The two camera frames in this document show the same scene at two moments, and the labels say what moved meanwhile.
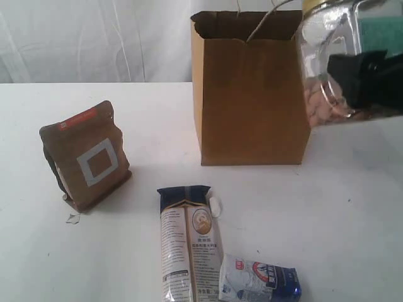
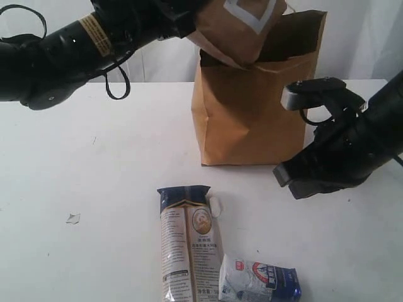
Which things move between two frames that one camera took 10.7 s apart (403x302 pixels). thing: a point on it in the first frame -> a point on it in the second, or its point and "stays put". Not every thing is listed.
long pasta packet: x=191 y=245 stays put
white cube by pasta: x=215 y=206 stays put
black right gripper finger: x=369 y=78 -> x=349 y=147
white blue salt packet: x=242 y=280 stays put
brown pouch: x=85 y=155 -> x=236 y=30
